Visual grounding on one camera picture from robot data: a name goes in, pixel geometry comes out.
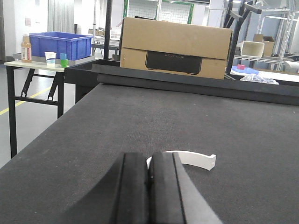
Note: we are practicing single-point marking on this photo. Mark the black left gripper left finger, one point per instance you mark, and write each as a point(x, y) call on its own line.
point(120, 197)

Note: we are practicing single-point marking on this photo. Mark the black raised table ledge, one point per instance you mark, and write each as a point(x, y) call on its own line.
point(88, 75)

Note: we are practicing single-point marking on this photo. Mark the small brown cardboard box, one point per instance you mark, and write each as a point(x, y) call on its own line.
point(268, 43)

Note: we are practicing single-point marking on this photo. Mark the orange drink bottle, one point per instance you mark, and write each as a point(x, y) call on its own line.
point(26, 54)

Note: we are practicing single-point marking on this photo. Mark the pink block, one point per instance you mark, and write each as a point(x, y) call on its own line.
point(241, 67)

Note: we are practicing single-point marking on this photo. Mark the crumpled plastic bag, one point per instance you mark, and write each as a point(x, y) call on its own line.
point(258, 79)

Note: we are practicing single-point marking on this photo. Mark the blue plastic bin on table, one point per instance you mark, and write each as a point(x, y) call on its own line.
point(75, 46)

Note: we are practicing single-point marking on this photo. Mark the large cardboard box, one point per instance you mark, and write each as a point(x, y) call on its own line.
point(184, 49)

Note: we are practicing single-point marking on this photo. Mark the blue and green cup stack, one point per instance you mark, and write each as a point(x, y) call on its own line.
point(63, 60)

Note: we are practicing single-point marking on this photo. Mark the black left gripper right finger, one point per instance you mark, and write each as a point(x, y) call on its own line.
point(173, 197)

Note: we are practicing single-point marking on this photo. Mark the white open box on shelf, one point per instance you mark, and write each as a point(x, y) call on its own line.
point(252, 49)

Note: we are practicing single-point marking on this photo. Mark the white curved PVC pipe clamp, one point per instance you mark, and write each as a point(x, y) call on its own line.
point(203, 161)

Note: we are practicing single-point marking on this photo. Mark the folding table with black legs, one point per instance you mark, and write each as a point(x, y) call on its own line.
point(55, 96)

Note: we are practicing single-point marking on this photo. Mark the black vertical pole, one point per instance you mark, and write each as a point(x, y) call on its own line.
point(107, 29)

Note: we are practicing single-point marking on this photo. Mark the metal wire shelf rack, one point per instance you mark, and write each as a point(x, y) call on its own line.
point(287, 19)

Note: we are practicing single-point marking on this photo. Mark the white paper cup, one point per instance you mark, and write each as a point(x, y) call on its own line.
point(50, 58)

